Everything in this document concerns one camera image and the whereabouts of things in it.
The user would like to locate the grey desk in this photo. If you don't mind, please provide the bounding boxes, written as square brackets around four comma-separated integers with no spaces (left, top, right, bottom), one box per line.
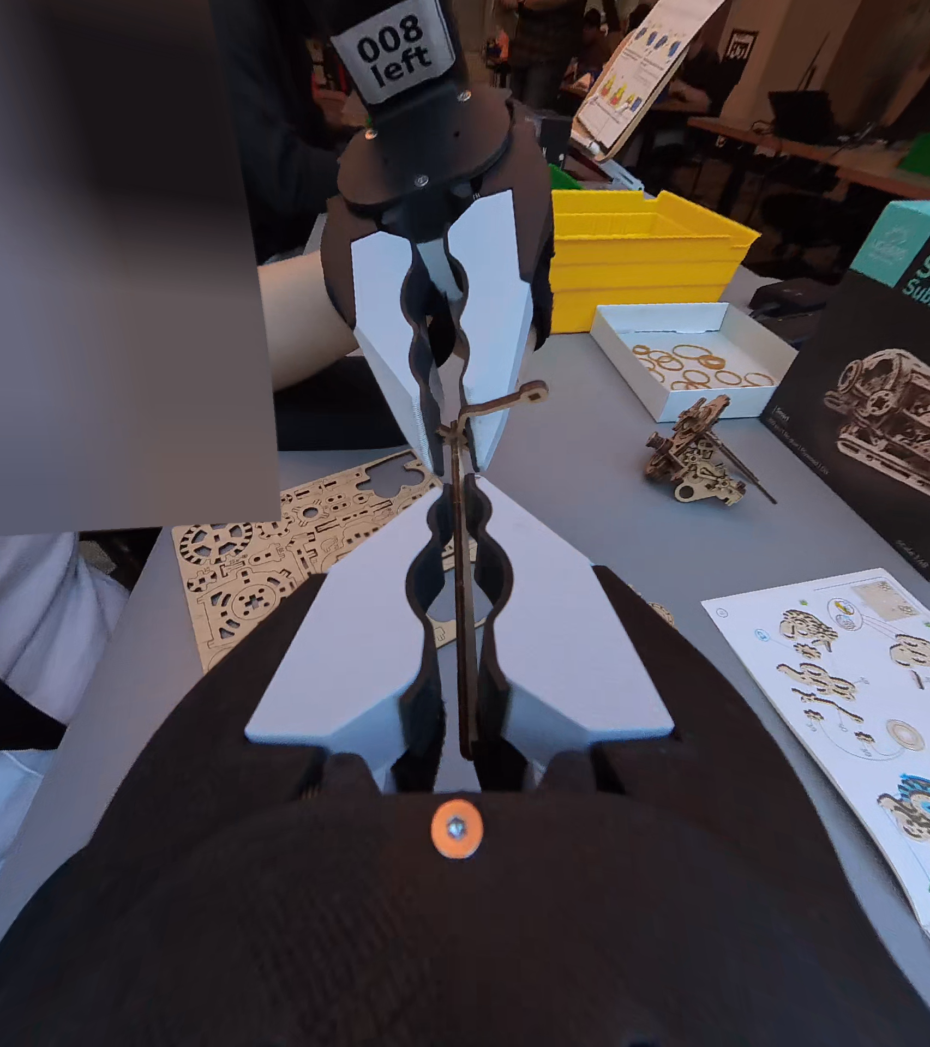
[0,266,930,1047]

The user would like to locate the thin wooden stick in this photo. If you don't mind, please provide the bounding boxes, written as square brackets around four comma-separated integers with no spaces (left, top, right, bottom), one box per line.
[450,434,482,757]

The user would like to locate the background brown table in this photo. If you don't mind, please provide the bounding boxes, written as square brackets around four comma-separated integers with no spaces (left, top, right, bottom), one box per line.
[687,115,930,209]

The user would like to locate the person's left forearm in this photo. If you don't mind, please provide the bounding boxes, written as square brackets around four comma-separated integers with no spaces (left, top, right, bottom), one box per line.
[256,249,361,394]

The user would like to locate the yellow plastic bin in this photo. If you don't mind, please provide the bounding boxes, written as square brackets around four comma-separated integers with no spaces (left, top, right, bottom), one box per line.
[550,190,762,335]

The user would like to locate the wooden mechanical model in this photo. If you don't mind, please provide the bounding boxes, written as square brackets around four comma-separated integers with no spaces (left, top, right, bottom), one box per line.
[643,395,778,508]

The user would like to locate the black pouch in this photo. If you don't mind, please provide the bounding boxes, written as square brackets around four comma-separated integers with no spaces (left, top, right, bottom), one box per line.
[747,278,830,322]

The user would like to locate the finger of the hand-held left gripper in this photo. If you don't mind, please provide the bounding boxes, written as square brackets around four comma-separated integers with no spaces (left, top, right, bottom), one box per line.
[440,188,535,476]
[349,230,447,477]

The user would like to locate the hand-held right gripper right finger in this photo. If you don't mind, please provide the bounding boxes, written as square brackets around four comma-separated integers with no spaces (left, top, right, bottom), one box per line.
[465,474,676,793]

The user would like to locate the laser-cut wooden parts sheet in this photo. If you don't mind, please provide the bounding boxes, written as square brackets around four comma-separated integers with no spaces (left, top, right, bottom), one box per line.
[172,450,482,673]

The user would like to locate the black laptop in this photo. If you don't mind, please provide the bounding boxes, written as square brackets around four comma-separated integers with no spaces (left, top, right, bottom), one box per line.
[766,88,841,147]

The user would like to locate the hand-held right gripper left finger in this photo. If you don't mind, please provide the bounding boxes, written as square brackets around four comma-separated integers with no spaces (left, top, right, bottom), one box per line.
[245,483,453,793]

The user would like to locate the black model kit box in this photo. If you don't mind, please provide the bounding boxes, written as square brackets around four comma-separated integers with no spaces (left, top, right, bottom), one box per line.
[761,200,930,592]

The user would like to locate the pile of rubber bands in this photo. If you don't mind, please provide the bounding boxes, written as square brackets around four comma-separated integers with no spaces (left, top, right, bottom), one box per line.
[632,344,775,392]

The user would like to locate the small wooden lever piece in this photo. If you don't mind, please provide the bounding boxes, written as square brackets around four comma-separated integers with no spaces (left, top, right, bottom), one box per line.
[436,380,549,447]

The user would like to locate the instruction booklet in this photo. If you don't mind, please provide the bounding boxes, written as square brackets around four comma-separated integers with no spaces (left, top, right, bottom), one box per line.
[702,568,930,995]

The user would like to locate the black strap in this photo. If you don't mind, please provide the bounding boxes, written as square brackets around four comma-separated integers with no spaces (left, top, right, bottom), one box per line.
[0,625,70,752]

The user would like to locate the white cardboard tray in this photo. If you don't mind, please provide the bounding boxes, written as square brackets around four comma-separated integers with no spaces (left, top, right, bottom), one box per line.
[591,303,799,422]

